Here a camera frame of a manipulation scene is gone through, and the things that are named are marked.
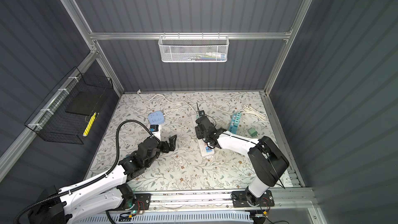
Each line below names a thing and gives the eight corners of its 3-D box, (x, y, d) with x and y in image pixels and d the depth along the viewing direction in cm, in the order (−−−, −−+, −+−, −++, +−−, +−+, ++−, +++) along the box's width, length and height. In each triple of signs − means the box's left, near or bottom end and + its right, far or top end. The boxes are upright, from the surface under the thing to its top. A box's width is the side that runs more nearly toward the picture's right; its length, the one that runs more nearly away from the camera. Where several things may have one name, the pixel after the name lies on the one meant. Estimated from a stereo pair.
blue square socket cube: (147, 124, 104) (146, 122, 102) (150, 113, 111) (149, 110, 108) (163, 124, 104) (162, 122, 102) (165, 113, 111) (165, 110, 108)
